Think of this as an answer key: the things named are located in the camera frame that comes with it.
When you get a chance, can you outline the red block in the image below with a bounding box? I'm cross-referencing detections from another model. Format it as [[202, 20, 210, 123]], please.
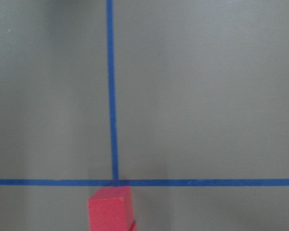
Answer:
[[87, 186, 137, 231]]

